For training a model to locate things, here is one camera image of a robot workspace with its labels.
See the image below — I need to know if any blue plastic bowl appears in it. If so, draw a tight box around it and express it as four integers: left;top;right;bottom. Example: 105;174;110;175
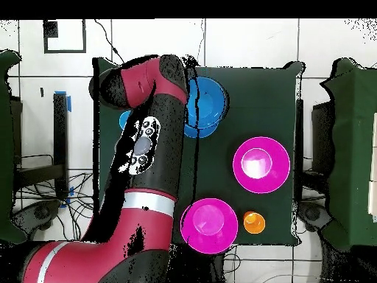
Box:
183;117;220;139
183;76;230;129

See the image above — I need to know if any pink plastic bowl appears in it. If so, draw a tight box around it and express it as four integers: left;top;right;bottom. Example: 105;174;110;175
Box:
232;136;292;195
180;198;239;255

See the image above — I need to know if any light blue plastic cup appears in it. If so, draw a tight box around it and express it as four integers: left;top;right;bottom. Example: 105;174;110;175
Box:
118;110;133;130

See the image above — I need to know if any orange plastic cup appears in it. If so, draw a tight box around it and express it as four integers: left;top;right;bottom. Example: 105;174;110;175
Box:
243;211;267;235

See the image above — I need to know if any dark green table cloth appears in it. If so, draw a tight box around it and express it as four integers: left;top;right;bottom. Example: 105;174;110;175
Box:
92;57;306;247

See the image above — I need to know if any black metal stand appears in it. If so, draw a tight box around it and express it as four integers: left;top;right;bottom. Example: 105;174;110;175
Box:
294;98;305;204
13;92;70;200

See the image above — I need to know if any black tape square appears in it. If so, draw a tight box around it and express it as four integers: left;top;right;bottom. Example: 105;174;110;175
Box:
43;18;87;55

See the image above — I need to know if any green-covered side table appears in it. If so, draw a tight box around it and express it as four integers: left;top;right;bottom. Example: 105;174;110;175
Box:
320;57;377;251
0;49;27;244

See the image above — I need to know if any tangle of floor cables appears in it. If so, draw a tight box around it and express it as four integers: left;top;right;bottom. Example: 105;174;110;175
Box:
14;153;95;240

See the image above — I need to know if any thin black cable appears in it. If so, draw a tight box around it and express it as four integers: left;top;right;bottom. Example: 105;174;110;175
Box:
94;18;128;66

